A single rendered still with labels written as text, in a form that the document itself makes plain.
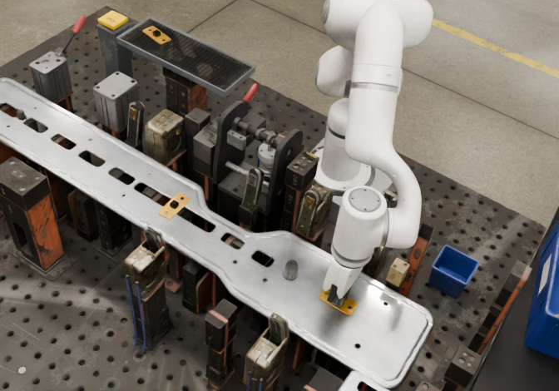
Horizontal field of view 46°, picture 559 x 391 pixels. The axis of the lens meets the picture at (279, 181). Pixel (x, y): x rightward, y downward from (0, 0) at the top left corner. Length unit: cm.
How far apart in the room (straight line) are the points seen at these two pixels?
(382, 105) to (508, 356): 61
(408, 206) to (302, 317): 37
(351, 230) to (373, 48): 34
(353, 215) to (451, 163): 218
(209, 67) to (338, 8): 51
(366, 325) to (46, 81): 111
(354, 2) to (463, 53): 274
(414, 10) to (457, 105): 236
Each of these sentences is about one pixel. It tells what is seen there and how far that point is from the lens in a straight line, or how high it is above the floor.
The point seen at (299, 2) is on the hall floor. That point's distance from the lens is 430.
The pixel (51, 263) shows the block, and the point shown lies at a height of 72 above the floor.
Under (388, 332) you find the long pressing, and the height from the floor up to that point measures 100.
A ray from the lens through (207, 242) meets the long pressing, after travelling 158.
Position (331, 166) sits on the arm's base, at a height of 85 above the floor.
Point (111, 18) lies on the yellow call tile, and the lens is 199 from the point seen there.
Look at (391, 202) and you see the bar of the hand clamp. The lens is 144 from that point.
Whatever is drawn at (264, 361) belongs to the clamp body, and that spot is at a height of 105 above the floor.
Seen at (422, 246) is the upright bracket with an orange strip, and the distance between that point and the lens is 148.
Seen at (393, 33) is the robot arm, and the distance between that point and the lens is 126.
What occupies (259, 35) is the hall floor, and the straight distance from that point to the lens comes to 396.
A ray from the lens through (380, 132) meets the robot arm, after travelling 124.
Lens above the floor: 225
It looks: 47 degrees down
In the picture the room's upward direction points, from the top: 7 degrees clockwise
